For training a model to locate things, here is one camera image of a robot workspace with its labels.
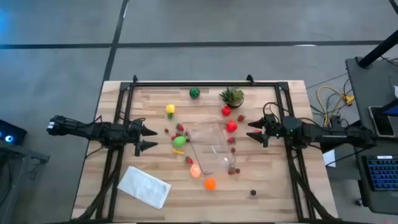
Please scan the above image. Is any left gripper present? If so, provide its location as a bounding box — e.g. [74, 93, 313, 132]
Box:
[126, 119, 159, 157]

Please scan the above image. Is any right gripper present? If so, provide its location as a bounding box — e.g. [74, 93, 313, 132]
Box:
[246, 113, 282, 149]

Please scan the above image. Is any red toy tomato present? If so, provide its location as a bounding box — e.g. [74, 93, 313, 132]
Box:
[225, 120, 238, 134]

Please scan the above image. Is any green toy fruit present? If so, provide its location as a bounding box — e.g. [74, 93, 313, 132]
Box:
[172, 136, 188, 148]

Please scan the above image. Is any clear plastic container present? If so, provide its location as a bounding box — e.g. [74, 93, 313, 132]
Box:
[185, 119, 237, 175]

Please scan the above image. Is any toy peach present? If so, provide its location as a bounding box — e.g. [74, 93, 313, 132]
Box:
[189, 164, 202, 179]

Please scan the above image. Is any green pineapple top toy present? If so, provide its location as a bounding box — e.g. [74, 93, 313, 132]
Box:
[219, 87, 245, 109]

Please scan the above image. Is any white folded cloth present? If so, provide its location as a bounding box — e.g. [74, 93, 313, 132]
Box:
[116, 165, 172, 210]

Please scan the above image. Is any white paper sheet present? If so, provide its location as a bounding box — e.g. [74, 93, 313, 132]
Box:
[322, 149, 337, 168]

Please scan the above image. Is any grey desk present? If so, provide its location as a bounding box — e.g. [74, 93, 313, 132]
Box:
[345, 57, 398, 216]

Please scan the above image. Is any black tablet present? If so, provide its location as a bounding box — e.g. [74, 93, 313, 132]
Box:
[368, 105, 396, 138]

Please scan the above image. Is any grey side table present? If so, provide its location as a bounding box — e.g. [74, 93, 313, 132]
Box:
[0, 144, 50, 224]

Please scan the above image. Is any blue backlit keyboard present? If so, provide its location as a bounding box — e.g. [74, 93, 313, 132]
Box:
[364, 154, 398, 192]

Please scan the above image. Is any black computer blue light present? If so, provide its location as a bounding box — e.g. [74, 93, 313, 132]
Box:
[0, 119, 27, 146]

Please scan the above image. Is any black pole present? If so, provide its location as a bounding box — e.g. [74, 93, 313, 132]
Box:
[357, 29, 398, 69]

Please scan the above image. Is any black aluminium table frame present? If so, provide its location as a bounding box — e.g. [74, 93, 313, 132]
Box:
[70, 73, 343, 224]

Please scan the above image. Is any yellow cable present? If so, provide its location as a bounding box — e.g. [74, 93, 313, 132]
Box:
[316, 85, 355, 125]

